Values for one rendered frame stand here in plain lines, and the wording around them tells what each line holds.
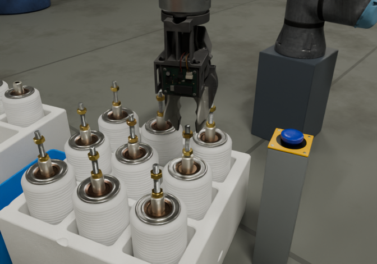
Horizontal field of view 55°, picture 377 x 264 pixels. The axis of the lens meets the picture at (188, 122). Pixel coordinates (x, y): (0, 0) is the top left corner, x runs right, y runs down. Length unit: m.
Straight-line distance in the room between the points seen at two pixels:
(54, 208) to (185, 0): 0.44
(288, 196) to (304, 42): 0.54
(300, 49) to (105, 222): 0.74
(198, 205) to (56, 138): 0.54
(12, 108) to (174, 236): 0.61
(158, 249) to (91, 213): 0.13
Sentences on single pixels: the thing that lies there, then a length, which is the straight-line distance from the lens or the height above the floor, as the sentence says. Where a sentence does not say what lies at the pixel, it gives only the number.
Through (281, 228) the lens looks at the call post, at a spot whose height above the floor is 0.13.
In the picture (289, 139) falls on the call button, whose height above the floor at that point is 0.33.
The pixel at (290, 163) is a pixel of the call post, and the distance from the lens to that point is 0.66.
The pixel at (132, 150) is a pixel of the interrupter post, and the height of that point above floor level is 0.27.
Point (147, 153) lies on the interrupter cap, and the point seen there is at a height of 0.25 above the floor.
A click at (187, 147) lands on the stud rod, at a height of 0.30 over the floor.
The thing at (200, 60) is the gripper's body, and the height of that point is 0.49.
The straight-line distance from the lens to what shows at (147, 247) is 0.61.
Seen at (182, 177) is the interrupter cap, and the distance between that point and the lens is 0.66.
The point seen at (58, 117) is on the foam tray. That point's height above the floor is 0.17.
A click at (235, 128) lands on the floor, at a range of 1.31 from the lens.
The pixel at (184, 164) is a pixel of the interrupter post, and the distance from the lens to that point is 0.68.
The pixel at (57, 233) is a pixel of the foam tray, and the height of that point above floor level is 0.18.
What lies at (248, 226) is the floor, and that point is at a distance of 0.94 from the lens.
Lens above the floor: 0.67
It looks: 30 degrees down
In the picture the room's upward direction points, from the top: straight up
